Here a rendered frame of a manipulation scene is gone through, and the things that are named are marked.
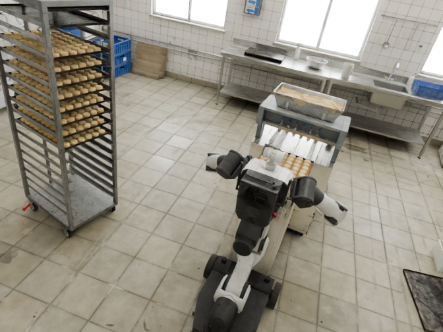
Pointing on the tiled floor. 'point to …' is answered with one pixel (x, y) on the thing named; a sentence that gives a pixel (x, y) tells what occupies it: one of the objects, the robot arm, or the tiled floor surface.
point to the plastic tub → (438, 255)
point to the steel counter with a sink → (372, 87)
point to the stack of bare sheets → (426, 298)
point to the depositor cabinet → (321, 170)
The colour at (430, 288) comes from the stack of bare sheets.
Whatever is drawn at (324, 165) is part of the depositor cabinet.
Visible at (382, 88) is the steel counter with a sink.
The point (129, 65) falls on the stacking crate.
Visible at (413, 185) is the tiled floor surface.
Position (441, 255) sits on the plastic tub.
